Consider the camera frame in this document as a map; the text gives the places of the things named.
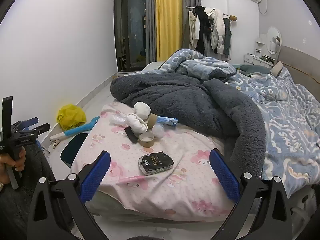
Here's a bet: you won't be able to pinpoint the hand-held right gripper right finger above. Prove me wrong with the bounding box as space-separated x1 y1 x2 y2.
209 148 293 240

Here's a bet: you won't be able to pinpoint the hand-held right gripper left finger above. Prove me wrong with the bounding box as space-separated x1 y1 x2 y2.
26 150 111 240

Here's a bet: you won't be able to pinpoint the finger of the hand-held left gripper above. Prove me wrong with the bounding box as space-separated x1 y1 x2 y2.
12 117 39 131
17 122 51 138

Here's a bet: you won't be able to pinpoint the bin with dark blue bag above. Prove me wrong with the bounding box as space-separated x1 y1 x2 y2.
61 132 89 166

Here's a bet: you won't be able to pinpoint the black curved rubber piece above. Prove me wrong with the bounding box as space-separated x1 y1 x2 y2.
124 126 139 144

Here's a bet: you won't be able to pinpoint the black tissue pack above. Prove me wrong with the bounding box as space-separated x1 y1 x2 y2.
137 151 175 176

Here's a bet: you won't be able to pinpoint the brown tape roll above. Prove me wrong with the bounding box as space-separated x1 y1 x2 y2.
139 132 155 147

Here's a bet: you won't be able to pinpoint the clear plastic wrap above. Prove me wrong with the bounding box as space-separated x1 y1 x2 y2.
152 124 166 138

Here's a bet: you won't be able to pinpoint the white tissue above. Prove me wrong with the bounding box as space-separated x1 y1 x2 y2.
134 101 152 119

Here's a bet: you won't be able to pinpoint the person's left hand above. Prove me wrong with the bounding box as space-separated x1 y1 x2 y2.
0 147 26 189

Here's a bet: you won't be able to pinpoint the yellow plastic bag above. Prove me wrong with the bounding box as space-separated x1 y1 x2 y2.
57 104 87 131

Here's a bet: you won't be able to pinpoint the blue plush toy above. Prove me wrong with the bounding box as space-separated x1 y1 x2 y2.
49 116 100 142

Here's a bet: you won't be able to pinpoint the pink printed bedsheet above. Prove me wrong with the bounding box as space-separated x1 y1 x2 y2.
71 101 263 222

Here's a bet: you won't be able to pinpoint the clear plastic bag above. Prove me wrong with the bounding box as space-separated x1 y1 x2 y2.
109 113 129 127

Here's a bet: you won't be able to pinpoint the white socks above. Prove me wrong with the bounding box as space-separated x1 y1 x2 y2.
126 112 148 134

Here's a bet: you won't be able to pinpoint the cardboard tube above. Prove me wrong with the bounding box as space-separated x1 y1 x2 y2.
146 113 160 132

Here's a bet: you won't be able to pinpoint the grey fleece blanket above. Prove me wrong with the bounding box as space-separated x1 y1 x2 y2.
110 72 266 160

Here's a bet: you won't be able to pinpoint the blue printed blanket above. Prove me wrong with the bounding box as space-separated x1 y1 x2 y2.
160 49 320 198

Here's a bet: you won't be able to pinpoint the green pillow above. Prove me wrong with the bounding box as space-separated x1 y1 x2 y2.
239 64 272 76

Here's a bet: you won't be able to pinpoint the brown cushion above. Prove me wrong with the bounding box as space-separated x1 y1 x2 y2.
271 61 285 77

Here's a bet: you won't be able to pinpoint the white vanity table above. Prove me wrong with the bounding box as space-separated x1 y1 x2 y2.
244 34 278 67

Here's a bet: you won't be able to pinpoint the dark green garment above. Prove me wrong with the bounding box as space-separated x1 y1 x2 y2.
222 17 232 57

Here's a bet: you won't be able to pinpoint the dark glass door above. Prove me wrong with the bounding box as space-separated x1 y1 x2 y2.
113 0 148 73

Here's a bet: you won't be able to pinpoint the grey bed headboard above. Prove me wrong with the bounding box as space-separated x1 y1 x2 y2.
279 45 320 105

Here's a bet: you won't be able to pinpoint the round white mirror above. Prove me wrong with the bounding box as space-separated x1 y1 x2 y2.
265 26 282 55

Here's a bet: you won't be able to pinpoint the white puffer jacket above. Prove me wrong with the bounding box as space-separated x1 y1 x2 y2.
204 7 226 55

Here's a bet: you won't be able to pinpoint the black coat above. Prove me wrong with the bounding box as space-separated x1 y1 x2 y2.
195 5 213 52

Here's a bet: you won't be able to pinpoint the yellow curtain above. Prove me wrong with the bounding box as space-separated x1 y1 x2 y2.
155 0 183 62

